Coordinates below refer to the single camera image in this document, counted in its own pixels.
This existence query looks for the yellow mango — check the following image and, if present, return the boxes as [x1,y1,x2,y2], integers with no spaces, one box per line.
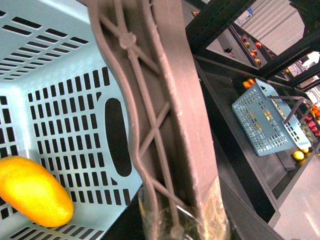
[0,156,74,228]

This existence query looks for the light blue plastic shopping basket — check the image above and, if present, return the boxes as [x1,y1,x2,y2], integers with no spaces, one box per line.
[0,0,145,240]

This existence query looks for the brown basket handle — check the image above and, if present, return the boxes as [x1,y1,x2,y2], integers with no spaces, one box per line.
[84,0,231,240]

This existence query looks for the yellow lemon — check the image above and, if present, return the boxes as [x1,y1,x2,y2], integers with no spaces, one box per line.
[292,151,305,161]

